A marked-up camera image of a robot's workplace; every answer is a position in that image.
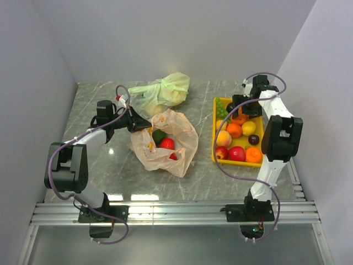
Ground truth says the tied green plastic bag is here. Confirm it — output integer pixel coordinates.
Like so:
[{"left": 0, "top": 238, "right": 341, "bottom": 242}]
[{"left": 129, "top": 72, "right": 190, "bottom": 118}]

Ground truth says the orange fake orange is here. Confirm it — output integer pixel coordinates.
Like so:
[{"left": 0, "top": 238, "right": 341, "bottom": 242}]
[
  {"left": 245, "top": 147, "right": 262, "bottom": 163},
  {"left": 226, "top": 123, "right": 243, "bottom": 139},
  {"left": 231, "top": 114, "right": 248, "bottom": 126}
]

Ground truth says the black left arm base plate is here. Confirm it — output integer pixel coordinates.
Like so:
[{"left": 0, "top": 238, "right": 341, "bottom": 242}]
[{"left": 78, "top": 205, "right": 129, "bottom": 224}]

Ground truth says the aluminium rail frame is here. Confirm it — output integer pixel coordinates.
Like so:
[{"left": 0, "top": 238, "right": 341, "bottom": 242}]
[{"left": 16, "top": 82, "right": 334, "bottom": 265}]

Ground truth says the red yellow fake apple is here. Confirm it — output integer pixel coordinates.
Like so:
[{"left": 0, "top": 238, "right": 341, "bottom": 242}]
[{"left": 216, "top": 146, "right": 229, "bottom": 160}]

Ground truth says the green fake grape bunch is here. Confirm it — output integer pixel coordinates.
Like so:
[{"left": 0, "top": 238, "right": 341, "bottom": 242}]
[{"left": 215, "top": 98, "right": 228, "bottom": 120}]

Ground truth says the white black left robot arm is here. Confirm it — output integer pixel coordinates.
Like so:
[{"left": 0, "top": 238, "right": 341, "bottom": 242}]
[{"left": 44, "top": 100, "right": 152, "bottom": 222}]

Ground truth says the small red fake fruit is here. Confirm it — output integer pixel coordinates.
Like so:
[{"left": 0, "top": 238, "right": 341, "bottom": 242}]
[{"left": 169, "top": 153, "right": 178, "bottom": 161}]

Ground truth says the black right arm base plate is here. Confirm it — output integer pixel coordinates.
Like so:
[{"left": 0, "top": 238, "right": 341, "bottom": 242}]
[{"left": 221, "top": 204, "right": 275, "bottom": 222}]

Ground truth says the dark purple fake plum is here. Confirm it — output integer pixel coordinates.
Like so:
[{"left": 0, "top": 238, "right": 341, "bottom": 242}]
[{"left": 248, "top": 134, "right": 260, "bottom": 146}]

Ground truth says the pale yellow fake peach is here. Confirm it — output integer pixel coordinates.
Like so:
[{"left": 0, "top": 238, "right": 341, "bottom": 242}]
[{"left": 216, "top": 130, "right": 232, "bottom": 147}]

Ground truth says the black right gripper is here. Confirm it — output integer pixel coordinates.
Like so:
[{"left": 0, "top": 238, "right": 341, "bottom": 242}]
[{"left": 232, "top": 94, "right": 262, "bottom": 120}]

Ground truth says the yellow fake pear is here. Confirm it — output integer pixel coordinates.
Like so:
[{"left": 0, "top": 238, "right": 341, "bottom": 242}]
[{"left": 215, "top": 120, "right": 228, "bottom": 131}]

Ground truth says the yellow plastic fruit tray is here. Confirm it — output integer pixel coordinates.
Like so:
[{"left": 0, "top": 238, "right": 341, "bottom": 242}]
[{"left": 211, "top": 97, "right": 264, "bottom": 168}]

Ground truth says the translucent orange plastic bag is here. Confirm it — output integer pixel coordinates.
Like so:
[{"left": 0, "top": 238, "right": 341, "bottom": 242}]
[{"left": 128, "top": 109, "right": 199, "bottom": 178}]

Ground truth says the green fake avocado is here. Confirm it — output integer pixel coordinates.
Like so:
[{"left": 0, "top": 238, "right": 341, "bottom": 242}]
[{"left": 152, "top": 129, "right": 167, "bottom": 146}]

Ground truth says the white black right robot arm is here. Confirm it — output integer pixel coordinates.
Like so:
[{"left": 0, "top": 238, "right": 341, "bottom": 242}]
[{"left": 227, "top": 72, "right": 303, "bottom": 221}]

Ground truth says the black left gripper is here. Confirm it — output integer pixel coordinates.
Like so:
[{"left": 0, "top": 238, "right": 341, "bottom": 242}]
[{"left": 110, "top": 105, "right": 153, "bottom": 133}]

